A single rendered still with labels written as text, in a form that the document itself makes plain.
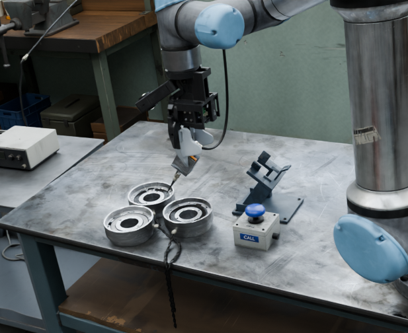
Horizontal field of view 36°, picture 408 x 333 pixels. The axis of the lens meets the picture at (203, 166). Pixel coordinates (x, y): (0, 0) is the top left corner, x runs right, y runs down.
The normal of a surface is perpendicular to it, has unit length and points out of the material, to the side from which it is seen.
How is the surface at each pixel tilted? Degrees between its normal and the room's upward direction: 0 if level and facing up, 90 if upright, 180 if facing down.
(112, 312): 0
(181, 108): 90
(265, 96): 90
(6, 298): 0
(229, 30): 90
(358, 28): 89
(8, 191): 0
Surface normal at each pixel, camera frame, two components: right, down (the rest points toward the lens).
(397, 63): 0.25, 0.34
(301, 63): -0.47, 0.45
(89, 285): -0.11, -0.88
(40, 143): 0.90, 0.10
